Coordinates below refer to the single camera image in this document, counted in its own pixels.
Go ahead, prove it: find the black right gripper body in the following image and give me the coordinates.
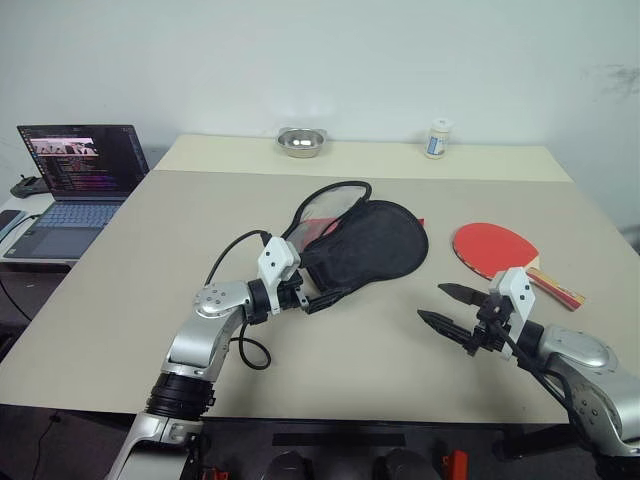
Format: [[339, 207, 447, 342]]
[[462, 292, 516, 359]]

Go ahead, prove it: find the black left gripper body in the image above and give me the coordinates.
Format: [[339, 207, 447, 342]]
[[277, 269, 315, 316]]

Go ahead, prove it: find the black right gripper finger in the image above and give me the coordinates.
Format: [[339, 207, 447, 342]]
[[437, 282, 485, 308], [417, 309, 474, 347]]

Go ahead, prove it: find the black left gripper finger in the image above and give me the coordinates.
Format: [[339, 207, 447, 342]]
[[305, 296, 342, 316], [308, 286, 347, 304]]

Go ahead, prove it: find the red table tennis paddle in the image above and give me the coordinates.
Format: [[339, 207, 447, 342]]
[[451, 221, 587, 313]]

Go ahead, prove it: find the black paddle case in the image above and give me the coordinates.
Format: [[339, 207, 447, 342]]
[[285, 180, 431, 302]]

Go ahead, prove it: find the black bar under table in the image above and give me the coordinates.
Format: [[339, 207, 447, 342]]
[[271, 433, 408, 448]]

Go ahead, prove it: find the dark rounded shape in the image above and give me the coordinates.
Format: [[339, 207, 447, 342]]
[[373, 447, 430, 480], [266, 449, 315, 480]]

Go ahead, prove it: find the stainless steel bowl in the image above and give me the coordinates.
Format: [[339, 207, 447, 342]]
[[275, 126, 329, 161]]

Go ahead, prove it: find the white plastic bottle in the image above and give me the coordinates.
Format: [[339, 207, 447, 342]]
[[424, 117, 453, 161]]

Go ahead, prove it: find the blue-grey open laptop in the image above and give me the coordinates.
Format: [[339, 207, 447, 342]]
[[2, 124, 152, 262]]

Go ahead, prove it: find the black handheld controller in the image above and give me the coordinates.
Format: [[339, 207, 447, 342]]
[[9, 173, 52, 199]]

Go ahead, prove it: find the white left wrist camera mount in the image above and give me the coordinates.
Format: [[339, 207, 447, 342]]
[[256, 236, 302, 307]]

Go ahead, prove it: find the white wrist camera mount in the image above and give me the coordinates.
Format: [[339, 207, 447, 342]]
[[256, 236, 302, 307], [488, 267, 538, 361]]

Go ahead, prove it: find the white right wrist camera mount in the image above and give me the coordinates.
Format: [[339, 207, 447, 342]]
[[488, 267, 538, 361]]

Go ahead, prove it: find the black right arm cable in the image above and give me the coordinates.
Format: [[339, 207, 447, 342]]
[[487, 309, 601, 451]]

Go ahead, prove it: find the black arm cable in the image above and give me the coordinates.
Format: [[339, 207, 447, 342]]
[[487, 309, 601, 451], [206, 229, 274, 372]]

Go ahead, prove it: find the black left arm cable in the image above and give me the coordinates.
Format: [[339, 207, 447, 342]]
[[206, 229, 274, 372]]

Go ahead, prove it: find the black floor cable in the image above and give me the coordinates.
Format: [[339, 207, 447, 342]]
[[0, 272, 32, 324]]

